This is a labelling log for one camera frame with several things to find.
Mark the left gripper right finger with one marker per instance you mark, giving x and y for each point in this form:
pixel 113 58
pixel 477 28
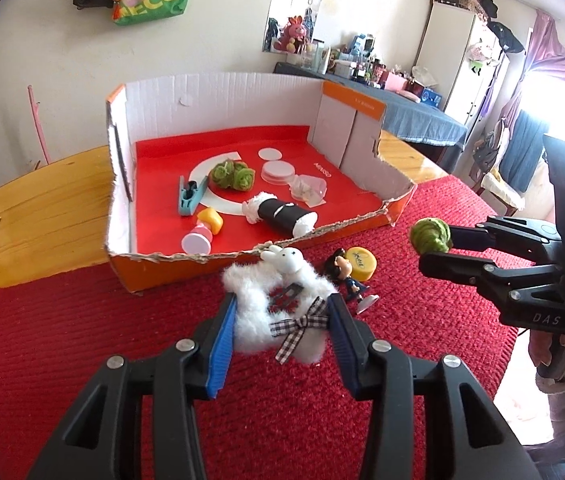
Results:
pixel 466 436

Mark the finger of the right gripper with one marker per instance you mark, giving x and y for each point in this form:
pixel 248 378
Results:
pixel 514 235
pixel 532 297

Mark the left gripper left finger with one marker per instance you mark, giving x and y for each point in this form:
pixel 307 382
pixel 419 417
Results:
pixel 99 437

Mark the yellow round cap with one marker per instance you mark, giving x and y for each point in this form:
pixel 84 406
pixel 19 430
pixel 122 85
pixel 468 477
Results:
pixel 364 263

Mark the dark haired boy figurine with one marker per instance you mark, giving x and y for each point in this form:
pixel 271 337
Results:
pixel 340 271

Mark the blonde pink doll figurine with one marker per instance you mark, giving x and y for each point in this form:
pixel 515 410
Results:
pixel 198 241

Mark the white fluffy plush pouch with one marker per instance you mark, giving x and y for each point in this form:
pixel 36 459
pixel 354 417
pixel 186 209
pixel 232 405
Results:
pixel 281 305

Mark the teal hair clip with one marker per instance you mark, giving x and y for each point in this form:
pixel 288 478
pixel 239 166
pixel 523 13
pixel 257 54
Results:
pixel 190 194

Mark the white pink round container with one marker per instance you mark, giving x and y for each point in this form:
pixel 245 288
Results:
pixel 277 172

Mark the red knitted table cloth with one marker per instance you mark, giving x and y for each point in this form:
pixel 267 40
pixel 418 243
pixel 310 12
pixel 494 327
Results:
pixel 270 421

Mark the white wardrobe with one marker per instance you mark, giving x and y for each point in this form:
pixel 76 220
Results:
pixel 462 56

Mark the clear plastic small box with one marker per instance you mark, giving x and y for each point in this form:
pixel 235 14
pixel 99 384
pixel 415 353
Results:
pixel 308 189

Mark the black white rolled cloth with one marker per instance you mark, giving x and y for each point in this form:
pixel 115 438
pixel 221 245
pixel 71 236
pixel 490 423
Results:
pixel 287 216

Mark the white orange cardboard box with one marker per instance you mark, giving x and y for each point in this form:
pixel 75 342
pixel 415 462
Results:
pixel 344 126

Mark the green scrunchie pair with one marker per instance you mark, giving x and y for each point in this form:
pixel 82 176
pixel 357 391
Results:
pixel 232 175

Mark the pink plush toy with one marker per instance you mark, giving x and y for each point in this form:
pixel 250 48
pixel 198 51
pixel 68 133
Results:
pixel 293 36

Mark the pink stick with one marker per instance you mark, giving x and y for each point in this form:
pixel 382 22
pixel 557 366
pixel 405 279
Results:
pixel 35 110

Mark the wall mirror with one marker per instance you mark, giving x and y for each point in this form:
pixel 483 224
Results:
pixel 295 7

